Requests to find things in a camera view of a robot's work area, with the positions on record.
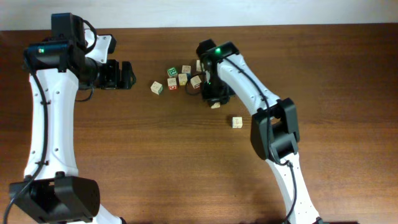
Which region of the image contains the wooden block red edge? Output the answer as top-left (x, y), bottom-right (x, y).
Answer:
top-left (190, 75), bottom-right (201, 89)

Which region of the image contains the wooden block yellow side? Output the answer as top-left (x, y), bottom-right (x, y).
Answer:
top-left (178, 73), bottom-right (188, 86)

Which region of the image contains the wooden block red side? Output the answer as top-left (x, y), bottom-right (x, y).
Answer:
top-left (167, 77), bottom-right (178, 90)

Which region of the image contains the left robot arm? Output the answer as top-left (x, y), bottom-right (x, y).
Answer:
top-left (9, 13), bottom-right (136, 223)

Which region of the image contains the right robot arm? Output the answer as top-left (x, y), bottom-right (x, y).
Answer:
top-left (196, 39), bottom-right (323, 223)

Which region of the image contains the wooden block far right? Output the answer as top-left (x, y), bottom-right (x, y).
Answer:
top-left (211, 102), bottom-right (221, 109)

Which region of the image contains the wooden block green side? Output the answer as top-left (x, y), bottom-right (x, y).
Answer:
top-left (150, 81), bottom-right (163, 95)

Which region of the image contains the plain wooden block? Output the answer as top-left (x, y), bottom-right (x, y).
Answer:
top-left (196, 60), bottom-right (202, 72)

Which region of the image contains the wooden block blue side snail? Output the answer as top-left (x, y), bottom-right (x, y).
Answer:
top-left (181, 65), bottom-right (192, 75)

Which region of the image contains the green R letter block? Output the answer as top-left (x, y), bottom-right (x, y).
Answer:
top-left (167, 67), bottom-right (178, 78)

